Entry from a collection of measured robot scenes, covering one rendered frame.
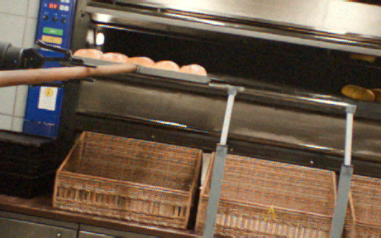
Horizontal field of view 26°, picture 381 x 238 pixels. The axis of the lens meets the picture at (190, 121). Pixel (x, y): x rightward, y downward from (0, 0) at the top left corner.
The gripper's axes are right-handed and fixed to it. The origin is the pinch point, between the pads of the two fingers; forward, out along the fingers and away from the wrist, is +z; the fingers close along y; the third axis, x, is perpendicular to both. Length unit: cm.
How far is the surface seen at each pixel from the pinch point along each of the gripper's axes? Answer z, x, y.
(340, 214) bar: 86, -95, 43
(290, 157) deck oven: 67, -155, 31
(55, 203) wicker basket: -25, -105, 60
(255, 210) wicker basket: 54, -106, 49
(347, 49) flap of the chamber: 82, -140, -20
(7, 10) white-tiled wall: -71, -155, -14
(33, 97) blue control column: -53, -152, 24
